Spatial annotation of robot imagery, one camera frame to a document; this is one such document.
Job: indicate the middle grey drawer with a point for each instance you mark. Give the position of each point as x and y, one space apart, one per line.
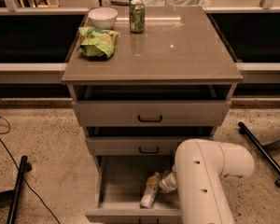
126 140

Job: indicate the black stand leg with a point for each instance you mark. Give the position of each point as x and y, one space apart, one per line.
265 150
12 196

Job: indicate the black middle drawer handle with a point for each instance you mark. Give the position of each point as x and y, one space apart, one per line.
149 152

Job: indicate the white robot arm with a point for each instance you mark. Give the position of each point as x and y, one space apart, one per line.
196 176

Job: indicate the black drawer handle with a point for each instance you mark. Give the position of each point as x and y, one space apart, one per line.
149 152
150 120

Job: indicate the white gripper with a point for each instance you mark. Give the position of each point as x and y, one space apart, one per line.
168 181

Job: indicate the black top drawer handle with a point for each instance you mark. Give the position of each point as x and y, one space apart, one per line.
150 120

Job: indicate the clear plastic water bottle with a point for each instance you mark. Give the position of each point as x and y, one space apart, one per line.
149 197

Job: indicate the black stand leg right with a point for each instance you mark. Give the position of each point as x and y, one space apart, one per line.
265 150

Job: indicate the top grey drawer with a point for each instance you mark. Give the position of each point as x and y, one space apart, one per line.
179 105

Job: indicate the grey drawer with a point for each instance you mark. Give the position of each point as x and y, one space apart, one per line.
126 140
120 187
179 105

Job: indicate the black stand leg left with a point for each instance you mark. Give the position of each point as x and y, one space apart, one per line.
12 196

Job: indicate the bottom grey drawer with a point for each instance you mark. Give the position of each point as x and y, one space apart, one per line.
120 187

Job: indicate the green chip bag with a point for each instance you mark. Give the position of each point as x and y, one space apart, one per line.
97 42

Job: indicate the grey drawer cabinet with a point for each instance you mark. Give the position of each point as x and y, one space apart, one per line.
179 46

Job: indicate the green soda can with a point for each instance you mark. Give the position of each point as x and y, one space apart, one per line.
137 16

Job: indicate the white bowl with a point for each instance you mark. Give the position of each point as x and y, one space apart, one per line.
103 17

